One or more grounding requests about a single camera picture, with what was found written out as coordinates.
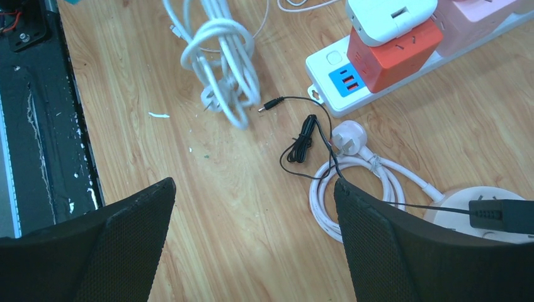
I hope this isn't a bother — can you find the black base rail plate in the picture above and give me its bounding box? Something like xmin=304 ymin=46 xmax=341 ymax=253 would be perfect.
xmin=1 ymin=1 xmax=105 ymax=238

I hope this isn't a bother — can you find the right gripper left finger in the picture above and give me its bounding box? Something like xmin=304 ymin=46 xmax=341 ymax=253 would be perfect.
xmin=1 ymin=177 xmax=176 ymax=301

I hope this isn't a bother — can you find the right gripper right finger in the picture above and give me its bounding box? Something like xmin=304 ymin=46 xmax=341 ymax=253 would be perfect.
xmin=334 ymin=179 xmax=533 ymax=301

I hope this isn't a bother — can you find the pink plug adapter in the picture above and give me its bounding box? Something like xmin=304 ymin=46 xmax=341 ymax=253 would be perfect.
xmin=432 ymin=0 xmax=521 ymax=57

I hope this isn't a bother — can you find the red plug adapter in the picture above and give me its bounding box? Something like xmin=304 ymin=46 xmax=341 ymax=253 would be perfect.
xmin=347 ymin=19 xmax=443 ymax=93

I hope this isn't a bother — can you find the white plug adapter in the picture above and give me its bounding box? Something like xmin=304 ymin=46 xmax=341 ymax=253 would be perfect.
xmin=345 ymin=0 xmax=438 ymax=47

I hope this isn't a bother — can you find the white USB charging cable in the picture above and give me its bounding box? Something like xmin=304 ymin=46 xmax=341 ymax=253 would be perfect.
xmin=276 ymin=0 xmax=343 ymax=13

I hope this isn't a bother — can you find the thin black cable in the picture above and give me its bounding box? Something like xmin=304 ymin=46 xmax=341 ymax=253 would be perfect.
xmin=256 ymin=96 xmax=474 ymax=216

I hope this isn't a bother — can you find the white coiled power cable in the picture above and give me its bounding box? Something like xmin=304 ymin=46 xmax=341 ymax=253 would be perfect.
xmin=161 ymin=0 xmax=262 ymax=131

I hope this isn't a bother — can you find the long white power strip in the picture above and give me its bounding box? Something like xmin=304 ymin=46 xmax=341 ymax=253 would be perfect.
xmin=305 ymin=11 xmax=533 ymax=118

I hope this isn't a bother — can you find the small black charger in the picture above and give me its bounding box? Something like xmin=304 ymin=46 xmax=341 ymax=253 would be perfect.
xmin=469 ymin=199 xmax=533 ymax=235

